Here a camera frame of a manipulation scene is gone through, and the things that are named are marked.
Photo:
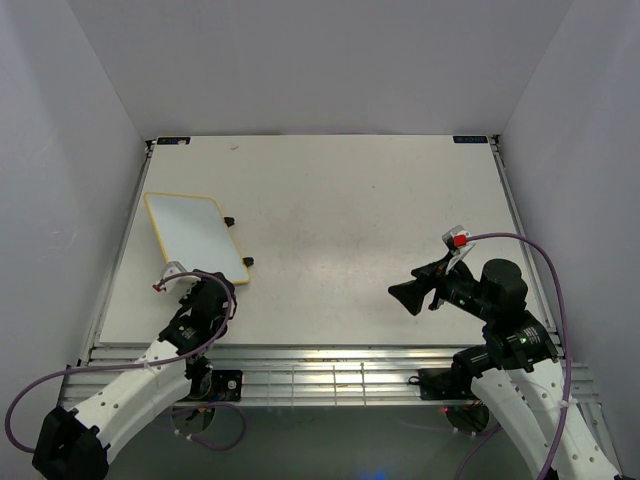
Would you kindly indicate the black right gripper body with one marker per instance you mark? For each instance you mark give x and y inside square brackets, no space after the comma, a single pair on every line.
[462,292]

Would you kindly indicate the metal wire whiteboard stand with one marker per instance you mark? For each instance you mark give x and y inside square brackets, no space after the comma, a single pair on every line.
[237,240]

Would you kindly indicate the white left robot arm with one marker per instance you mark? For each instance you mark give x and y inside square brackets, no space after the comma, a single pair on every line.
[82,442]

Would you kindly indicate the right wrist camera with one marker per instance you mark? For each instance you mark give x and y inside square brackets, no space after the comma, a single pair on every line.
[458,244]

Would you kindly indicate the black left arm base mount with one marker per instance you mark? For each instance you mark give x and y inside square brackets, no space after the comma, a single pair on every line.
[224,385]

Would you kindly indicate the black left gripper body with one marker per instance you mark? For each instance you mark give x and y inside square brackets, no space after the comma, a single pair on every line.
[191,297]

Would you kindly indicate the blue label sticker right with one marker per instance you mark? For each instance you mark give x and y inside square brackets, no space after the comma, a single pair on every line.
[470,139]

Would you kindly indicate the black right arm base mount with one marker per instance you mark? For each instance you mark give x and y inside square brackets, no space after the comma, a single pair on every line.
[441,384]

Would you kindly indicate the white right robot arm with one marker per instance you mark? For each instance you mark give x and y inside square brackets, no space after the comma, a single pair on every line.
[516,373]

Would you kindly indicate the yellow framed small whiteboard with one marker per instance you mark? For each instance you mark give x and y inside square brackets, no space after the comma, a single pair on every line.
[192,231]

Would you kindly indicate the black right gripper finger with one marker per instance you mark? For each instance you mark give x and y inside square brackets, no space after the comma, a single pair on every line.
[411,294]
[431,272]

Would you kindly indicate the aluminium frame rail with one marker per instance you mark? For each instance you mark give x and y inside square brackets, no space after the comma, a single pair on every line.
[332,377]

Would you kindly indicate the blue label sticker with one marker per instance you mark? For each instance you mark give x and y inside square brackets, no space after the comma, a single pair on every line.
[470,139]
[173,140]

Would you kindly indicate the blue label sticker left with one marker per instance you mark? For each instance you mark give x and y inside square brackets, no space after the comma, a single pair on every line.
[173,140]

